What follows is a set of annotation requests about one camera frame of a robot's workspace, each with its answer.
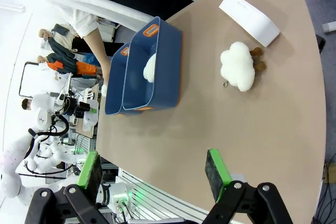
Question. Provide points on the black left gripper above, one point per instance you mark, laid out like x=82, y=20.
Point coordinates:
x=77, y=107

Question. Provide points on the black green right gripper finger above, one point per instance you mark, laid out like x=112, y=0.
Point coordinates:
x=214, y=174

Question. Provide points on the white robot base green light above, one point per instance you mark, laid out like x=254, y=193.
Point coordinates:
x=118, y=195

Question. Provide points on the person right forearm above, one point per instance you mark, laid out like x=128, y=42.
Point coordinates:
x=95, y=48

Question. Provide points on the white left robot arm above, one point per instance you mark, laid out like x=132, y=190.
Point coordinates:
x=39, y=140

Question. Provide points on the small blue plastic basket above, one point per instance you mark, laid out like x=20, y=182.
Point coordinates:
x=115, y=82

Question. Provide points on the large blue plastic basket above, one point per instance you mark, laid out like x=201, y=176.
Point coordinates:
x=168, y=58

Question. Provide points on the white rectangular digital clock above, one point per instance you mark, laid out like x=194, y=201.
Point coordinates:
x=252, y=20

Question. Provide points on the person right hand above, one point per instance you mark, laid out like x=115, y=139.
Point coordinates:
x=105, y=72

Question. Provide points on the background person black hair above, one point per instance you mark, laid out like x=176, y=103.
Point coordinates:
x=27, y=104

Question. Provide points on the background person orange clothes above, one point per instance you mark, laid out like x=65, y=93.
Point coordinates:
x=73, y=66

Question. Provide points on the white cloud plush brown feet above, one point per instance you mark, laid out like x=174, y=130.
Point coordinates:
x=237, y=68

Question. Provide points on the brown cardboard box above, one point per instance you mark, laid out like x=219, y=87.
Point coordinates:
x=329, y=172

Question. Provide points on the white cloud plush toy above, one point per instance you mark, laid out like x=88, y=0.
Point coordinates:
x=150, y=68

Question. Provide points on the background person grey clothes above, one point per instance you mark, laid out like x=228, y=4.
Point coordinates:
x=61, y=37

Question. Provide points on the white cylinder object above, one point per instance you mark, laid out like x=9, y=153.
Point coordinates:
x=329, y=26

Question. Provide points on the black metal frame stand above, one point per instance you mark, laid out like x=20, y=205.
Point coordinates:
x=23, y=79

